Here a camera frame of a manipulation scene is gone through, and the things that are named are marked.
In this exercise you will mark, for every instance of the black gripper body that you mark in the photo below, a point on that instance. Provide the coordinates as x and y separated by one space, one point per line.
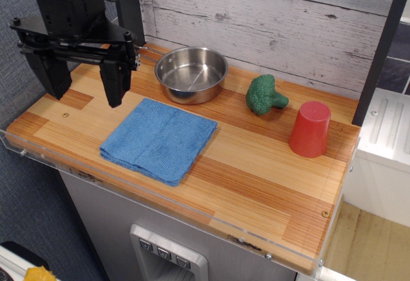
75 30

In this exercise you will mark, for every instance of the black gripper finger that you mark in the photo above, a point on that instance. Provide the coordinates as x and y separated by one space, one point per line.
116 78
52 73

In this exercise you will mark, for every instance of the red plastic cup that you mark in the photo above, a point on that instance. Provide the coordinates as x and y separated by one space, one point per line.
311 130

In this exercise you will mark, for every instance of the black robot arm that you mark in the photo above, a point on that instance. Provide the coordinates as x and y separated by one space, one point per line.
77 31

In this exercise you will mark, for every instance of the stainless steel pot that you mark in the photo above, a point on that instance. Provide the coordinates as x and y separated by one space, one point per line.
190 75

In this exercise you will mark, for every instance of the folded blue cloth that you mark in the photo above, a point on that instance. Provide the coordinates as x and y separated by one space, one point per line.
159 141

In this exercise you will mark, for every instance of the green toy broccoli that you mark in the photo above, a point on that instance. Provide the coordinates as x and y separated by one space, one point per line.
262 96

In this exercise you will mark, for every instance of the grey toy fridge cabinet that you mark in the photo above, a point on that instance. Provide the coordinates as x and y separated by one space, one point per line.
108 215

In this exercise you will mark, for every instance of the silver dispenser panel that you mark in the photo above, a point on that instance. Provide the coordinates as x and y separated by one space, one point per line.
160 258

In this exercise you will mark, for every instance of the yellow object at corner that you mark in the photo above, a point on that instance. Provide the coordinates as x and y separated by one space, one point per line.
39 274

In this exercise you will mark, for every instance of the clear acrylic edge guard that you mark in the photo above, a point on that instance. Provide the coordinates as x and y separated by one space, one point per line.
305 266

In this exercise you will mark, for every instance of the white toy sink unit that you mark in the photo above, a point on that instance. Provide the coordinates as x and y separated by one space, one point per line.
378 179

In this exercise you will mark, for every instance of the black vertical post left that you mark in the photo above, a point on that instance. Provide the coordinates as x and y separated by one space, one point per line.
130 17

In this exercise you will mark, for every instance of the black vertical post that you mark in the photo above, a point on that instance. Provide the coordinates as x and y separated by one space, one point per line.
130 17
388 33

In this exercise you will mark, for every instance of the black vertical post right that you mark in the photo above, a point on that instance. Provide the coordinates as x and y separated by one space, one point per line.
388 33

